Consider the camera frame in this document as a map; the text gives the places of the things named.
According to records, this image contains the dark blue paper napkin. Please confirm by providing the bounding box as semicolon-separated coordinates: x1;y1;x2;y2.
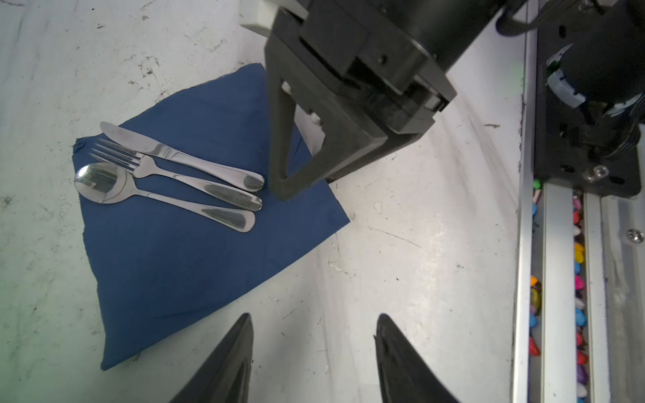
80;63;349;370

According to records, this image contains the aluminium front rail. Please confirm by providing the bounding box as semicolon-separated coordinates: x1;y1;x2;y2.
511;1;644;402

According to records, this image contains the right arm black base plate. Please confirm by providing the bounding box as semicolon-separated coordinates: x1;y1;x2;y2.
533;1;644;197

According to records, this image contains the silver table knife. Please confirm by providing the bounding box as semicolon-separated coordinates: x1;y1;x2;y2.
99;122;265;193

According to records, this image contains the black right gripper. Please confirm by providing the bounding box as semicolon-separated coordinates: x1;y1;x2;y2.
265;1;505;200

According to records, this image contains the silver fork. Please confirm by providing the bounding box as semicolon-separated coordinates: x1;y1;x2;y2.
90;139;263;212

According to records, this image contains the silver spoon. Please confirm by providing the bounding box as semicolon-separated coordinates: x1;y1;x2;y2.
74;162;256;233

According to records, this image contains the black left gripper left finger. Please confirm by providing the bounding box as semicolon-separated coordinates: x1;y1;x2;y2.
171;313;254;403

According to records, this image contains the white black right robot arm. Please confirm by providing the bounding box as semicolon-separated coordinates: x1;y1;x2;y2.
265;1;644;200

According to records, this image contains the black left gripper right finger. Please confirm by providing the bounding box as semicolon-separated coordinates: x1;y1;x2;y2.
375;313;458;403

